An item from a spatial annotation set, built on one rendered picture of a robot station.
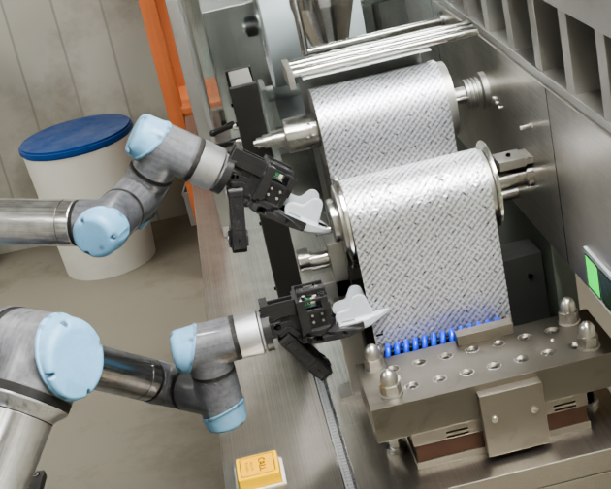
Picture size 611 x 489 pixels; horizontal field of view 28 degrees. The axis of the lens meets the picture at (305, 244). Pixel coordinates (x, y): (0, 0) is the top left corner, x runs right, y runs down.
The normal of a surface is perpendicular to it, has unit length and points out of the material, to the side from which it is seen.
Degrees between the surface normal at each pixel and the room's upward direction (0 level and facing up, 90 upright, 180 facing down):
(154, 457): 0
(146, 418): 0
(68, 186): 94
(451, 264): 90
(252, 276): 0
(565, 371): 90
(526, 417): 90
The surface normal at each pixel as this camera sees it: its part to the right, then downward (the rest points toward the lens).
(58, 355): 0.82, -0.04
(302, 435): -0.20, -0.91
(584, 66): 0.12, 0.36
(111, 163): 0.68, 0.21
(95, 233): -0.27, 0.42
